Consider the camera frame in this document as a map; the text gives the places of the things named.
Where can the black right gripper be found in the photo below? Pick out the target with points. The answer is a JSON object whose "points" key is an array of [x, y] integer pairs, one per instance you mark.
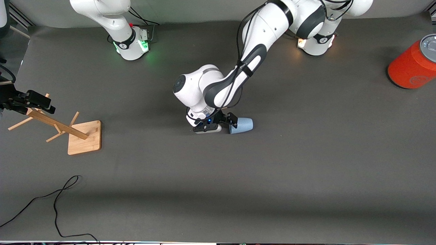
{"points": [[16, 99]]}

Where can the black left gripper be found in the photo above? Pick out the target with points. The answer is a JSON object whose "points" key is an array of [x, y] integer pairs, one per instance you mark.
{"points": [[220, 118]]}

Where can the light blue cup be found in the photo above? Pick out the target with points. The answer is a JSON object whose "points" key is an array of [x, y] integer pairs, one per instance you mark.
{"points": [[243, 125]]}

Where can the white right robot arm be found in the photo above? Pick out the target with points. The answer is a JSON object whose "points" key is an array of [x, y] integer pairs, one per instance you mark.
{"points": [[115, 23]]}

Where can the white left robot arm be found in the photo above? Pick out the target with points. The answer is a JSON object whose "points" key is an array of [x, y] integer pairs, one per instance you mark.
{"points": [[259, 30]]}

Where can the wooden mug tree stand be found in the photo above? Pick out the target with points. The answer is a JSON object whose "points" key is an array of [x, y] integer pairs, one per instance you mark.
{"points": [[85, 139]]}

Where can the red cylindrical can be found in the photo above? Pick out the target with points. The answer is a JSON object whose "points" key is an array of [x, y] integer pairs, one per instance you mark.
{"points": [[408, 68]]}

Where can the aluminium frame rail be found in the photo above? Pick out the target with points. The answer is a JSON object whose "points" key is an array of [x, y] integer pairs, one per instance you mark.
{"points": [[20, 17], [432, 16]]}

